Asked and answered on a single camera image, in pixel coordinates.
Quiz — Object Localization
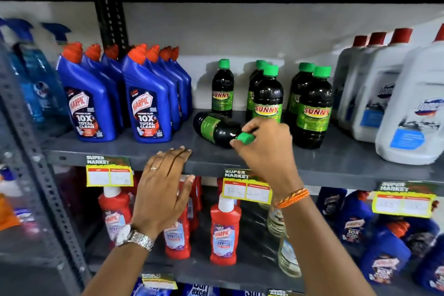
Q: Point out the dark bottle green cap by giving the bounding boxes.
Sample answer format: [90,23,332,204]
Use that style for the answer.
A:
[252,64,284,123]
[286,62,315,127]
[193,111,256,149]
[293,66,334,150]
[245,60,268,123]
[211,59,234,118]

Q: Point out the person's right forearm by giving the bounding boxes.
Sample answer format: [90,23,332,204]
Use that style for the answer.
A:
[277,195,377,296]

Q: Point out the grey metal shelf rack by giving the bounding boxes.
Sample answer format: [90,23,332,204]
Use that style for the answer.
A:
[0,0,444,296]

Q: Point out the person's left forearm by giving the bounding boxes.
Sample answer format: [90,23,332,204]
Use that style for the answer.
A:
[81,234,155,296]

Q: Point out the blue toilet cleaner bottle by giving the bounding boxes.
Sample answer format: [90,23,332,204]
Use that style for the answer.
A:
[403,217,441,259]
[412,244,444,293]
[336,190,377,245]
[316,187,348,221]
[359,221,412,285]

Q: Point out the white jug red cap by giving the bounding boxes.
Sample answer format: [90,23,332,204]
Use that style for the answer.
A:
[375,23,444,166]
[338,28,414,143]
[331,35,368,123]
[334,32,387,126]

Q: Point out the clear liquid bottle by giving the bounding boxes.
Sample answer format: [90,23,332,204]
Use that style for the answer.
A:
[267,205,286,238]
[277,233,302,278]

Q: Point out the red cleaner bottle white cap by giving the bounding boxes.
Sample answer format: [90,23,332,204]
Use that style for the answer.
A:
[210,195,242,266]
[187,176,204,231]
[98,186,133,244]
[163,181,192,260]

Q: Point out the grey perforated rack post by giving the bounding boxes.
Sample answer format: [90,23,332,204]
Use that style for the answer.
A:
[0,43,93,296]

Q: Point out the person's left hand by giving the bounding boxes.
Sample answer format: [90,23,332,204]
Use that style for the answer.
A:
[131,147,196,238]

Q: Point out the orange packet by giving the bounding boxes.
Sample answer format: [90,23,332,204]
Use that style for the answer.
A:
[0,193,22,232]

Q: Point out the orange thread bracelet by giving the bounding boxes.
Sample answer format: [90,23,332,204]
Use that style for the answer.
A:
[274,188,310,210]

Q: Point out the white bottle blue cap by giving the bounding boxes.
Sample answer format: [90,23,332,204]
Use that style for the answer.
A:
[0,166,22,199]

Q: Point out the blue detergent packet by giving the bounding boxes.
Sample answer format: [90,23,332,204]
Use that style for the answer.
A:
[132,278,266,296]

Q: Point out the silver metal wristwatch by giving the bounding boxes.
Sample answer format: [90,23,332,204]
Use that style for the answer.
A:
[114,225,155,252]

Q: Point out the rows of blue orange-capped bottles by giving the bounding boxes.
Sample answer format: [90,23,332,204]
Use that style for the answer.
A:
[56,42,193,144]

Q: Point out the blue spray bottle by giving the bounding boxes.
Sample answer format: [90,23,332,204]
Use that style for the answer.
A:
[14,22,72,134]
[0,18,46,126]

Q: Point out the person's right hand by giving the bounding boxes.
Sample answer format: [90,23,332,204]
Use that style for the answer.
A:
[230,117,305,203]

